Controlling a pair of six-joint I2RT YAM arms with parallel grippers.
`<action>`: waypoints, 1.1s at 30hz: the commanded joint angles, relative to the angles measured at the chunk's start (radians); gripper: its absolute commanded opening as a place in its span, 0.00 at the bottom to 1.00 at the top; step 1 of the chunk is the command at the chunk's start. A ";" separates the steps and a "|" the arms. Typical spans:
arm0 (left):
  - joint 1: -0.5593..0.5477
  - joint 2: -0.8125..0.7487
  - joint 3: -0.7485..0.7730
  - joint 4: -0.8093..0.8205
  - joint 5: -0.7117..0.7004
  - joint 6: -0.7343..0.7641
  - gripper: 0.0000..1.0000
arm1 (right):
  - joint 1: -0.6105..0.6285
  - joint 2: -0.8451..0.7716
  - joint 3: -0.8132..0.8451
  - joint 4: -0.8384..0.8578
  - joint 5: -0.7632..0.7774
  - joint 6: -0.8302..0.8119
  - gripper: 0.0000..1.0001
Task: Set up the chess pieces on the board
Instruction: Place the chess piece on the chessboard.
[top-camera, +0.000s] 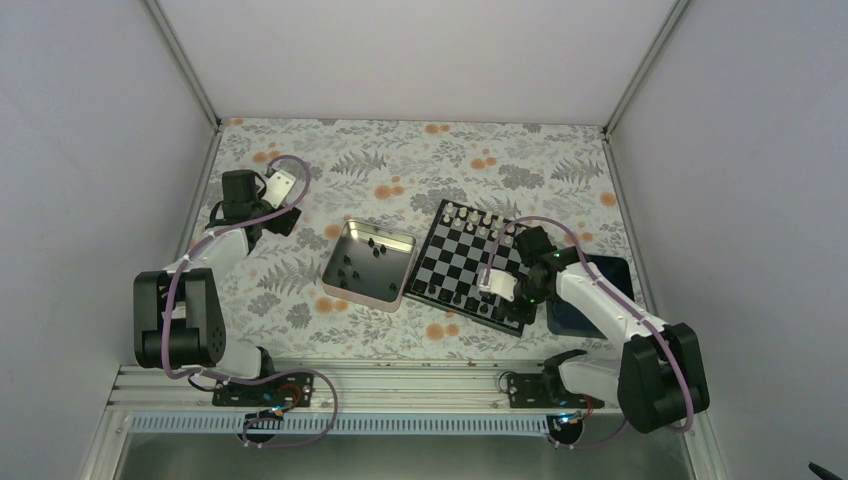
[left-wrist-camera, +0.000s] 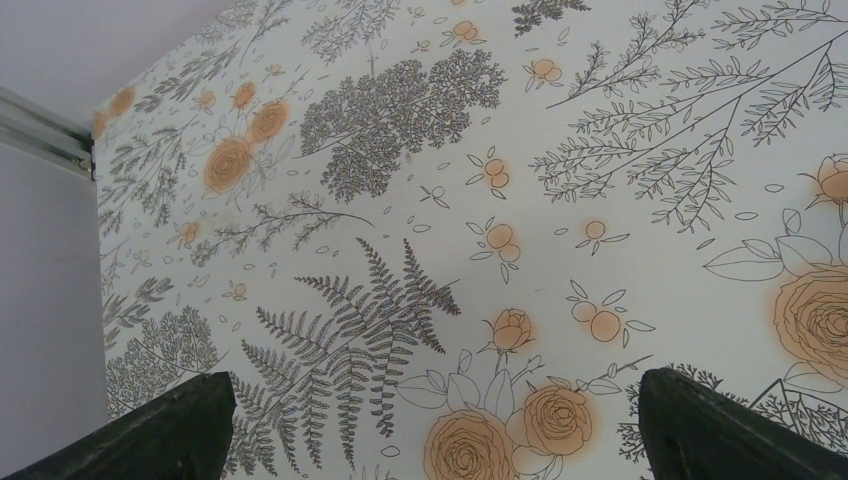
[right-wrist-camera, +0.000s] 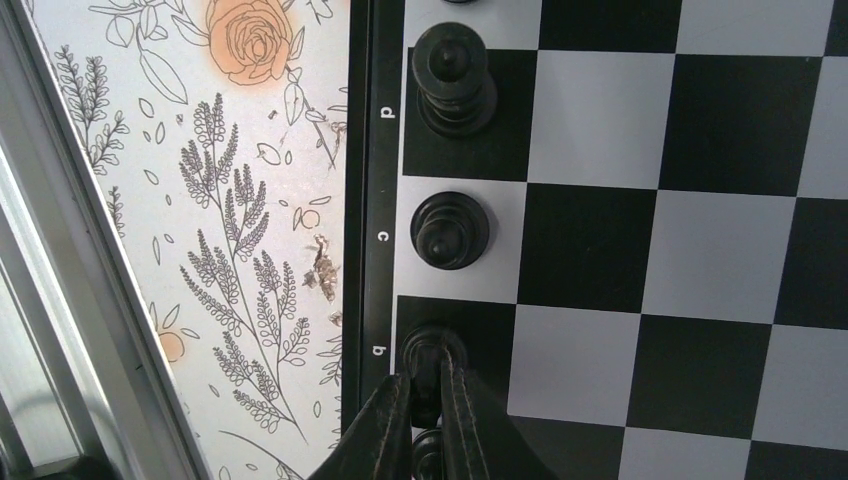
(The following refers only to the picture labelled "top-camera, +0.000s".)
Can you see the black white chessboard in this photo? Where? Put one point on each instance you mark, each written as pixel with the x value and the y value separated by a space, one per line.
pixel 456 249

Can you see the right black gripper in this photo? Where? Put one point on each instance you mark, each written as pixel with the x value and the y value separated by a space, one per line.
pixel 526 316

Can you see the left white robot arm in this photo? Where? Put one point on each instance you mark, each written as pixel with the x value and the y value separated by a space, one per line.
pixel 179 323

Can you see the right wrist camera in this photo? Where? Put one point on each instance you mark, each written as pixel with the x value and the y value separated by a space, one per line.
pixel 499 283

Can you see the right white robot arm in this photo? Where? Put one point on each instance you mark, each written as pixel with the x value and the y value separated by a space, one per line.
pixel 657 378

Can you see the right aluminium frame post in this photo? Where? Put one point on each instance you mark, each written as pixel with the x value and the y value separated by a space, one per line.
pixel 656 47

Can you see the floral table mat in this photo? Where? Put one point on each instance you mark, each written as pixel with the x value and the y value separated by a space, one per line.
pixel 396 174

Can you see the left aluminium frame post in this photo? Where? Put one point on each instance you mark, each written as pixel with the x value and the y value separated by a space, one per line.
pixel 177 52

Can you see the blue plastic box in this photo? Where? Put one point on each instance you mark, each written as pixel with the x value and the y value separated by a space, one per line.
pixel 564 319

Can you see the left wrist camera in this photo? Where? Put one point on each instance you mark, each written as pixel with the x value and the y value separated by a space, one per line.
pixel 278 186

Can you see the aluminium frame post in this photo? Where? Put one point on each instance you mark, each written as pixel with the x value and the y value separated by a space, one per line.
pixel 656 47
pixel 177 52

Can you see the aluminium front rail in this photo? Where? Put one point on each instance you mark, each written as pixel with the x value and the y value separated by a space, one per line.
pixel 449 387

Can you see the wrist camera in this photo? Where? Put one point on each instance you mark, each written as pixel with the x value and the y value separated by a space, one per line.
pixel 278 186
pixel 499 283

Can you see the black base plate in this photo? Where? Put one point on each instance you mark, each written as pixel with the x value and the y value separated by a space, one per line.
pixel 539 391
pixel 293 390

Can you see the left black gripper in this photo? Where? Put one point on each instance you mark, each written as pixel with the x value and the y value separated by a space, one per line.
pixel 277 225

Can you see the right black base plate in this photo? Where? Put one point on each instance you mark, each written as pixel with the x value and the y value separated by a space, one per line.
pixel 539 391

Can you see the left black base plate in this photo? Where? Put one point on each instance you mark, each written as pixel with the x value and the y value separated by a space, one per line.
pixel 293 390

